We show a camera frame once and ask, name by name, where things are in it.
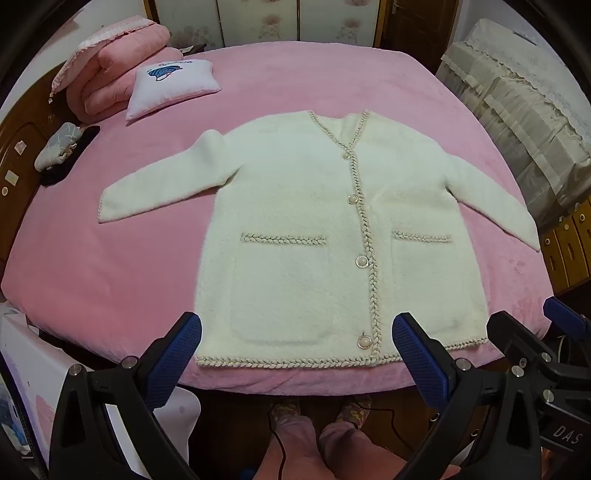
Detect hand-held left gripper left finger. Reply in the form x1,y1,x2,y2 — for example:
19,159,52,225
48,311,204,480

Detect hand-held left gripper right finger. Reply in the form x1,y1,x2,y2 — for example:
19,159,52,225
392,312,546,480

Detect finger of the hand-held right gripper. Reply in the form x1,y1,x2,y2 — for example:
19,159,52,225
486,311,557,371
542,296,591,340

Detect white fluffy cardigan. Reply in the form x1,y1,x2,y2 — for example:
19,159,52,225
99,108,542,371

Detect wooden drawer cabinet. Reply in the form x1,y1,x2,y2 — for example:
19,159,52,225
538,196,591,297

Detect pink bed blanket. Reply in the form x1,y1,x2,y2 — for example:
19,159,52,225
0,41,557,398

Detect floral slipper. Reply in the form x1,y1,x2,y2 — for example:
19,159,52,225
269,398,302,430
336,396,373,430

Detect person's right leg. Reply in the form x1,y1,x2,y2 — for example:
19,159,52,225
318,421,462,480

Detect person's leg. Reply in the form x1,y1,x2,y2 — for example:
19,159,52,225
262,415,325,480
318,421,462,480

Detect white box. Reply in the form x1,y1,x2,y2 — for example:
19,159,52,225
0,313,200,467

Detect person's left leg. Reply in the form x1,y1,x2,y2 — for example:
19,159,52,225
262,415,325,480

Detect black cloth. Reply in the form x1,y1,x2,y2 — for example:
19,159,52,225
41,126,101,186

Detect grey patterned cloth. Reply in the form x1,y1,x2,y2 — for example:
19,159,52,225
34,122,85,171

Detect wooden headboard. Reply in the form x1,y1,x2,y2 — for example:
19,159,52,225
0,69,70,268

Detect white cushion with blue print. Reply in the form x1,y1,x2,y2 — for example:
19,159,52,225
126,58,221,122

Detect folded pink quilt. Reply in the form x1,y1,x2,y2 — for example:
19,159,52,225
50,15,184,125

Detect floral wardrobe doors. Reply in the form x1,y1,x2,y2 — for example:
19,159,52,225
143,0,459,49

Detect black cable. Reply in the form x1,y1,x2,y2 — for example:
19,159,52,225
268,404,305,480

